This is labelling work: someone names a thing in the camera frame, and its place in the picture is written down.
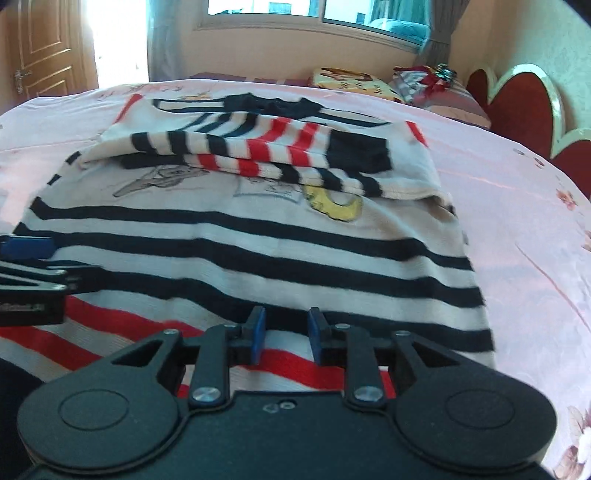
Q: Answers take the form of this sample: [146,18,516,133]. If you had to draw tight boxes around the striped knit sweater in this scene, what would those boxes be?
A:
[1,93,495,389]

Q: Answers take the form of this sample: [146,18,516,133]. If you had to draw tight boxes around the brown wooden door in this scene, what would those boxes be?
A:
[1,1,98,112]

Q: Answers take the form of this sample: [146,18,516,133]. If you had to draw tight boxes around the pink floral bed sheet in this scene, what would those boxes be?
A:
[1,80,590,479]

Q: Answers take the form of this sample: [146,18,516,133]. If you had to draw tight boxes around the yellow red folded blanket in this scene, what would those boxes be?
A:
[308,67,405,104]

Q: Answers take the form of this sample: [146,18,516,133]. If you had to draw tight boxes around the grey left curtain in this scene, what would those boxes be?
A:
[146,0,182,82]

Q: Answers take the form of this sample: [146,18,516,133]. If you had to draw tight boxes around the grey curtain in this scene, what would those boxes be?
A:
[415,0,470,67]
[146,0,182,82]

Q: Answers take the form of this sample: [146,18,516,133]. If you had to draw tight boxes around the striped pillow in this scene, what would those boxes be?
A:
[390,65,492,130]

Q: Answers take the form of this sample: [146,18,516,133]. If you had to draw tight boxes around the shiny ribbon bow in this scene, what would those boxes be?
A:
[434,63,457,85]

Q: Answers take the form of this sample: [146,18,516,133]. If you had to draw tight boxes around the red heart-shaped headboard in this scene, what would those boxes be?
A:
[467,63,590,197]

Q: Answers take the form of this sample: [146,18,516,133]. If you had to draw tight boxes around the grey right curtain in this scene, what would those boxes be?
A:
[415,0,470,67]

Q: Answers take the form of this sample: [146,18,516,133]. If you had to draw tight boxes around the window with frame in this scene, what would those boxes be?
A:
[197,0,429,46]

